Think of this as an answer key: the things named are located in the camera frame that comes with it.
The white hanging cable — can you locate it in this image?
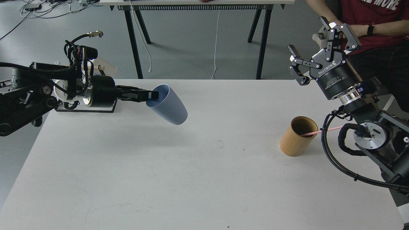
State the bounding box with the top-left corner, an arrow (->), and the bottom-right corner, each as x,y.
211,10 -> 220,80

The pink chopstick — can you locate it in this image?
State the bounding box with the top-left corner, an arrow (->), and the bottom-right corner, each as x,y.
302,126 -> 344,137

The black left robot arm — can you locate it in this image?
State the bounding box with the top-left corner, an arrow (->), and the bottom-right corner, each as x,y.
0,31 -> 159,136

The bamboo cylindrical holder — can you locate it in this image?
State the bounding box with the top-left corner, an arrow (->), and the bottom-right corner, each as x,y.
279,116 -> 318,157

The white office chair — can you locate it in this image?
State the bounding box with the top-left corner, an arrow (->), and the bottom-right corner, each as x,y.
312,21 -> 397,109

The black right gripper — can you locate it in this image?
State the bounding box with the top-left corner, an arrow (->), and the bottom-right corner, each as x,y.
288,16 -> 363,101

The floor cables and adapter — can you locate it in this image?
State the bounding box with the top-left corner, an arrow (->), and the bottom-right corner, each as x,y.
0,0 -> 99,40

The black wire dish rack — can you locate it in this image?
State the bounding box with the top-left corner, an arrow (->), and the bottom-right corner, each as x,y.
54,61 -> 117,113

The black trestle desk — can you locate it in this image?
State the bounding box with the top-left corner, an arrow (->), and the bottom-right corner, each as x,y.
99,0 -> 295,79

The light blue plastic cup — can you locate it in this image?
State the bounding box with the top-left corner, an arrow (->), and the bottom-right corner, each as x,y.
146,84 -> 188,125

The person in red shirt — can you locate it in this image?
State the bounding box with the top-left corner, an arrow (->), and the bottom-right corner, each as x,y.
306,0 -> 409,112

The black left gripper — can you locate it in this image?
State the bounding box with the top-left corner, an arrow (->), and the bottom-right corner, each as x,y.
88,75 -> 159,108

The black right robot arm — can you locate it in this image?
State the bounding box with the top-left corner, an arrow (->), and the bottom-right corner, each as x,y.
288,16 -> 409,196

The white box in rack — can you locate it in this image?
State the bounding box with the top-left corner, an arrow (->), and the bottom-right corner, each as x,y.
92,57 -> 117,78

